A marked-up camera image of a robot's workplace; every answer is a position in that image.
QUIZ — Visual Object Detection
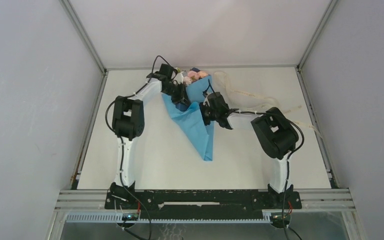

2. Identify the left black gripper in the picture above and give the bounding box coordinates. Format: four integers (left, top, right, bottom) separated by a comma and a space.
162, 81, 192, 108

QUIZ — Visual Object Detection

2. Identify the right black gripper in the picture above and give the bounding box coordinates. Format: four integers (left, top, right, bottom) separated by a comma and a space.
188, 101, 219, 126

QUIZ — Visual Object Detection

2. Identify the blue wrapping paper sheet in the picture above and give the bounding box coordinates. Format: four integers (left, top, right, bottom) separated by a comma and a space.
162, 74, 215, 162

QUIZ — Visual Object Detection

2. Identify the pink fake flower stem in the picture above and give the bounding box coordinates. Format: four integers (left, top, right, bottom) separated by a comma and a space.
182, 76, 193, 86
187, 70, 200, 84
197, 70, 209, 79

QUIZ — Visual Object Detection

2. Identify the cream ribbon string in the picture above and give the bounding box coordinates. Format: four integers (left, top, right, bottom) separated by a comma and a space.
213, 70, 322, 137

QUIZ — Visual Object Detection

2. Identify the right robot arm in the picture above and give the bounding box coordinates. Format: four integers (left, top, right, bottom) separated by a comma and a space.
199, 102, 299, 208

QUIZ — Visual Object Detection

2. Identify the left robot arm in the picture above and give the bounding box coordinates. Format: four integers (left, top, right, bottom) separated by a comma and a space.
105, 78, 191, 209

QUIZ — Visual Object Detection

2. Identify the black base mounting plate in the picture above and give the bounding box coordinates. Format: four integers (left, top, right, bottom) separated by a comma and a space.
104, 189, 303, 220

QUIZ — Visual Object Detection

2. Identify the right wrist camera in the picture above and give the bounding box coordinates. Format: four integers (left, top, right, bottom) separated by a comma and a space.
204, 92, 230, 111

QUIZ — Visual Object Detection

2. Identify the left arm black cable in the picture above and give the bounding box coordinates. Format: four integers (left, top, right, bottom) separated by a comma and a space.
104, 55, 176, 240

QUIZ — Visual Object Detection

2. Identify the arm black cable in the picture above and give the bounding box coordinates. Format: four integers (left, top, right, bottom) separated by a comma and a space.
104, 55, 176, 240
202, 78, 306, 240

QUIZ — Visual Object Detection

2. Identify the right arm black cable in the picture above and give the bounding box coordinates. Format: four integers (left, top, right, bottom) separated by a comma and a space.
202, 78, 306, 240

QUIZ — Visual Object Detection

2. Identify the white cable duct strip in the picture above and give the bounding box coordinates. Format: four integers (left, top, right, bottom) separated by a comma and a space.
65, 212, 273, 224

